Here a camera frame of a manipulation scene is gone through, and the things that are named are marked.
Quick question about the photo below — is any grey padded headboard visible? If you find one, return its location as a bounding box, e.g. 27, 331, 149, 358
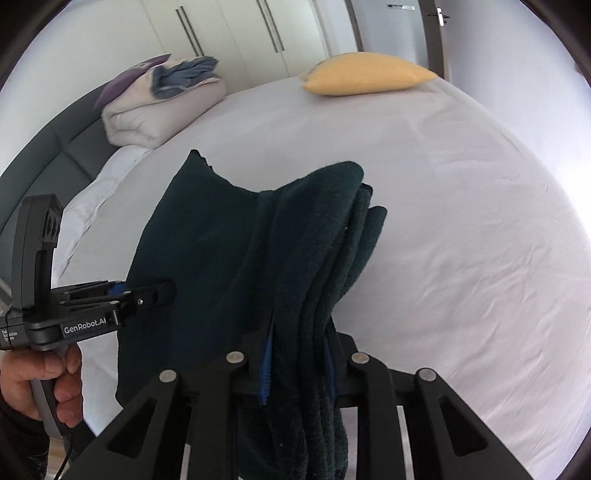
0, 85, 118, 232

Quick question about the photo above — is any white pillow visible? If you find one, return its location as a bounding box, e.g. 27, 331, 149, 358
51, 145, 153, 289

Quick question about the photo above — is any folded beige duvet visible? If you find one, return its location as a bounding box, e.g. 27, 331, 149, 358
102, 58, 227, 148

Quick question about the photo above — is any person's left forearm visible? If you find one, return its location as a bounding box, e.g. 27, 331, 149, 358
0, 392, 51, 480

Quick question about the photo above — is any grey door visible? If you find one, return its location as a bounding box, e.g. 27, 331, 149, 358
344, 0, 451, 81

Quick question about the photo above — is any bed with white sheet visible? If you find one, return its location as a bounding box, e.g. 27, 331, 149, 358
51, 74, 587, 480

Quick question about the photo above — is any blue-grey cloth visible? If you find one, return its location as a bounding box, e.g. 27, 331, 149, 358
152, 55, 220, 100

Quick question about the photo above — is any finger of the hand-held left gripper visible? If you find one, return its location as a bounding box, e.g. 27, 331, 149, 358
115, 279, 177, 326
57, 279, 133, 306

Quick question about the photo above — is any purple pillow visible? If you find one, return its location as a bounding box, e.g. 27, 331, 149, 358
93, 54, 172, 109

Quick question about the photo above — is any yellow pillow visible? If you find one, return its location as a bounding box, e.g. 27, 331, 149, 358
301, 52, 438, 97

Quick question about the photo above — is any white wardrobe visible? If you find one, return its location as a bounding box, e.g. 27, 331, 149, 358
139, 0, 333, 88

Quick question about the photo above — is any person's left hand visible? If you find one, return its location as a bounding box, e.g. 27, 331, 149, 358
0, 344, 85, 422

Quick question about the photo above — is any dark green sweater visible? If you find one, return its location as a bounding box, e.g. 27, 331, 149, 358
115, 148, 389, 480

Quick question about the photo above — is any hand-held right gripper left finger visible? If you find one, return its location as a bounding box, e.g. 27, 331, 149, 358
60, 320, 275, 480

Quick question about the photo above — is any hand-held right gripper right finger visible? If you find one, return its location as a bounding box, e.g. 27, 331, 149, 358
324, 329, 536, 480

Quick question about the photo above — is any black cable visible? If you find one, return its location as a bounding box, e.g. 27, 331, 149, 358
54, 436, 77, 480

